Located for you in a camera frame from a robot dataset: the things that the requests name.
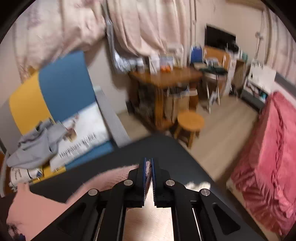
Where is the round wooden stool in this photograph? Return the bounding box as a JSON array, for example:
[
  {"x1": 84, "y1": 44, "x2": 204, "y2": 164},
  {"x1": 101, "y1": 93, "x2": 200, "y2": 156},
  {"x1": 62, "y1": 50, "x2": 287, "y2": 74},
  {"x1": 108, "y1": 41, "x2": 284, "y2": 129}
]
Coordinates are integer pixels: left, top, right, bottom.
[{"x1": 173, "y1": 110, "x2": 205, "y2": 149}]

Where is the wooden desk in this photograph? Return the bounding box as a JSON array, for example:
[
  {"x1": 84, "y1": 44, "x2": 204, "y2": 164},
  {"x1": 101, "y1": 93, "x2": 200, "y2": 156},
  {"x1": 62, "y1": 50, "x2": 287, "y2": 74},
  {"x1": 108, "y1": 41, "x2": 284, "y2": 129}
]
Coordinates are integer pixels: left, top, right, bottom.
[{"x1": 128, "y1": 67, "x2": 202, "y2": 132}]

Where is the black monitor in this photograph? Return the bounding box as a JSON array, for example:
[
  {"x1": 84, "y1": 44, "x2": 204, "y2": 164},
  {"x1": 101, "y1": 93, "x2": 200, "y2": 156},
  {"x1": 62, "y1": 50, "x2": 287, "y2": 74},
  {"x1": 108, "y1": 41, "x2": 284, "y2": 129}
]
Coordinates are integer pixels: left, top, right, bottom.
[{"x1": 204, "y1": 25, "x2": 236, "y2": 50}]

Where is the grey yellow blue chair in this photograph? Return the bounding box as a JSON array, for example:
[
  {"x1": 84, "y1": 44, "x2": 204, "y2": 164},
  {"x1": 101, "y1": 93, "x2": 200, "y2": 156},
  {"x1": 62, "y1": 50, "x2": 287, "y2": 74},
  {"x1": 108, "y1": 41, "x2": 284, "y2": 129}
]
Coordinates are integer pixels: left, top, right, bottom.
[{"x1": 1, "y1": 51, "x2": 130, "y2": 185}]

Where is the pink floral curtain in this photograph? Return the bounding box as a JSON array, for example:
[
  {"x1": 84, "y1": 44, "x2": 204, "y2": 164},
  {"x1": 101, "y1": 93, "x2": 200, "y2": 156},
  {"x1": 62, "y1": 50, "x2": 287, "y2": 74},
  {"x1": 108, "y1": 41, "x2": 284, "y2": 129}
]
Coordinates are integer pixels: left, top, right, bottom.
[{"x1": 13, "y1": 1, "x2": 188, "y2": 81}]

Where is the red pink blanket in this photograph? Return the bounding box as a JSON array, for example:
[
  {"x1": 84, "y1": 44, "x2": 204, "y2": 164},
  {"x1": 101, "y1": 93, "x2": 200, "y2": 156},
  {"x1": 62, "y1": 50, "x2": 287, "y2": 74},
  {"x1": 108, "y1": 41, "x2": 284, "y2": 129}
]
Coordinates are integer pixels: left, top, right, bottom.
[{"x1": 230, "y1": 91, "x2": 295, "y2": 237}]

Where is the white printed pillow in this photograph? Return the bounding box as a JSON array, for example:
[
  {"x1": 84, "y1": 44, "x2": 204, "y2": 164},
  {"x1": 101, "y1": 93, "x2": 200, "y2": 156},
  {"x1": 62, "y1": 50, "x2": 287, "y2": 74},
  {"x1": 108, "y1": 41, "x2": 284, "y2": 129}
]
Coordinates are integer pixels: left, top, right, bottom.
[{"x1": 9, "y1": 102, "x2": 110, "y2": 189}]

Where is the pink knit sweater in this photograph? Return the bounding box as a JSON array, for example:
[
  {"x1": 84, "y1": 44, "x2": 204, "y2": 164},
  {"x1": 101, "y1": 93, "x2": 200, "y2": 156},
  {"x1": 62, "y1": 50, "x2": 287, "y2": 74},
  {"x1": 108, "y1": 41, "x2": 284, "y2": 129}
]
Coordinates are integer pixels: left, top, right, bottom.
[{"x1": 5, "y1": 161, "x2": 176, "y2": 241}]

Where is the grey folded garment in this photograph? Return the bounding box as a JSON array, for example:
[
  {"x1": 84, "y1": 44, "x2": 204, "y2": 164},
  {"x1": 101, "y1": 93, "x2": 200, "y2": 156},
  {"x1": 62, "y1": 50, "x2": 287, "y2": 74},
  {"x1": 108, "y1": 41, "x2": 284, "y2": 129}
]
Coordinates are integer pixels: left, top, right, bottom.
[{"x1": 7, "y1": 118, "x2": 67, "y2": 169}]

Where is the blue container on desk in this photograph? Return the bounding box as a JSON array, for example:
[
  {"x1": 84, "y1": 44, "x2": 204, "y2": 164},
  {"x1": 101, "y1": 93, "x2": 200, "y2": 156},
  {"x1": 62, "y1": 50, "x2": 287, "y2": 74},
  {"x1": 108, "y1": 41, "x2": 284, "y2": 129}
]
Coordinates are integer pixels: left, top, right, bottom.
[{"x1": 189, "y1": 46, "x2": 203, "y2": 64}]

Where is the white storage box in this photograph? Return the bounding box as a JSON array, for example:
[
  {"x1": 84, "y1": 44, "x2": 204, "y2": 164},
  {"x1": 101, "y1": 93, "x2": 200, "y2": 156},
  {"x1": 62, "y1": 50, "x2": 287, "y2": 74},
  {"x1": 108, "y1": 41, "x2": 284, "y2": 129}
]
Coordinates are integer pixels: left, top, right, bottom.
[{"x1": 247, "y1": 59, "x2": 276, "y2": 94}]

